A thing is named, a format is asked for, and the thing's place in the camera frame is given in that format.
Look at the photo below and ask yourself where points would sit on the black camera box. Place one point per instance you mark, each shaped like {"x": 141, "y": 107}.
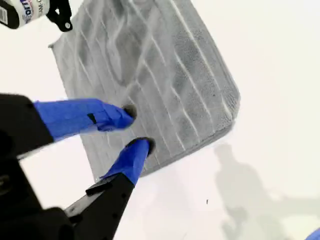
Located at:
{"x": 12, "y": 15}

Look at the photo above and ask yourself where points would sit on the black camera stalk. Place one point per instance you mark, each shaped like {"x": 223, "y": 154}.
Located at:
{"x": 61, "y": 15}

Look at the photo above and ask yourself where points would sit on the grey striped towel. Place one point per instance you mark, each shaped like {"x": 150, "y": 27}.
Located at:
{"x": 162, "y": 75}

